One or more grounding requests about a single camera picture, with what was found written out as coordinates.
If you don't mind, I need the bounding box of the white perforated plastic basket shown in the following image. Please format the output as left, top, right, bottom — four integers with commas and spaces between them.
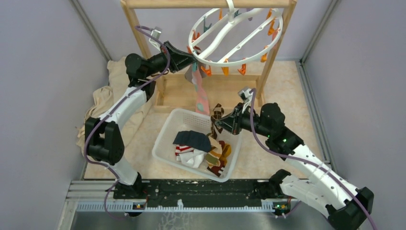
151, 108, 243, 183

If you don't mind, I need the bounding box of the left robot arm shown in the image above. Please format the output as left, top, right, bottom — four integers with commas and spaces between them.
84, 41, 196, 198

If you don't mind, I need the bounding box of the beige striped ribbed sock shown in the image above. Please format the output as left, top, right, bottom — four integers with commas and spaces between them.
204, 136, 227, 177

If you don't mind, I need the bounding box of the dark blue sock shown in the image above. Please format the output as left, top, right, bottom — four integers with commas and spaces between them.
173, 130, 212, 152

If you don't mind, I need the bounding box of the red white striped sock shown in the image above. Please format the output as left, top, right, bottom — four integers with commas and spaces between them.
175, 145, 194, 156

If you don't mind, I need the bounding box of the white round clip hanger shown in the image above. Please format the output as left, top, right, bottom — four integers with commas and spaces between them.
187, 0, 285, 67

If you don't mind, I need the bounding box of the aluminium rail front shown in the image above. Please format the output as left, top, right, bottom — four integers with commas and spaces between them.
65, 179, 353, 213

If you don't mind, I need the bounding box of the orange clothes clip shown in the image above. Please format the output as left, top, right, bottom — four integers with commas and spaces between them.
200, 65, 212, 76

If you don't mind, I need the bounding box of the argyle brown sock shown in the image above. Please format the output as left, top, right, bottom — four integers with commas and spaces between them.
210, 103, 225, 139

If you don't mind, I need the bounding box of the wooden hanger stand frame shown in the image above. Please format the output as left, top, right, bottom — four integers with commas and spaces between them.
120, 0, 296, 115

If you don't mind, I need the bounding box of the beige crumpled cloth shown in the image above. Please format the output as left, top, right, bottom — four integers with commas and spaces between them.
84, 57, 153, 146

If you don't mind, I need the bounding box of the pink sock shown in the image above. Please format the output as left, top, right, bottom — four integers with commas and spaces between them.
192, 62, 210, 115

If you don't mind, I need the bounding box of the yellow clothes clip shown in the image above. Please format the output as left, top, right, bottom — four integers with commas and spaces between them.
221, 67, 229, 76

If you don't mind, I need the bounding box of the grey ribbed sock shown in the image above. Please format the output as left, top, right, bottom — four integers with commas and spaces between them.
184, 65, 195, 84

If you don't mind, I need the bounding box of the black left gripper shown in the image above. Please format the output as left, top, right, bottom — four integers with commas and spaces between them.
145, 40, 198, 78

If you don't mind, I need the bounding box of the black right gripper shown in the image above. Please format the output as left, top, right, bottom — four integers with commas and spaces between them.
215, 102, 272, 138

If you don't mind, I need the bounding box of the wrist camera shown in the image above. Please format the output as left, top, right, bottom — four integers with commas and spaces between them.
238, 87, 253, 112
149, 27, 162, 51

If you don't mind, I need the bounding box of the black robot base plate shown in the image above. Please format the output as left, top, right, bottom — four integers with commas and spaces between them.
113, 170, 302, 208

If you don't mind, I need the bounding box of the mustard yellow sock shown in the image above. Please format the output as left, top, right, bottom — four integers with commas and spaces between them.
219, 140, 231, 166

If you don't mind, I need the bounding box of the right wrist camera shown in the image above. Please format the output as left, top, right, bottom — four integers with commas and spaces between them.
238, 87, 253, 112

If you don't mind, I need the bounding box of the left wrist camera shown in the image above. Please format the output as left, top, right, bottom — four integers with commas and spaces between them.
149, 27, 162, 51

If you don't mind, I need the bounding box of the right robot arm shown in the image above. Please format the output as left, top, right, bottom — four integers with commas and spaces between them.
215, 103, 377, 230

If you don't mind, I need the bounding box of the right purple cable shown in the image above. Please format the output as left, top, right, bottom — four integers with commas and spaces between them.
248, 88, 378, 230

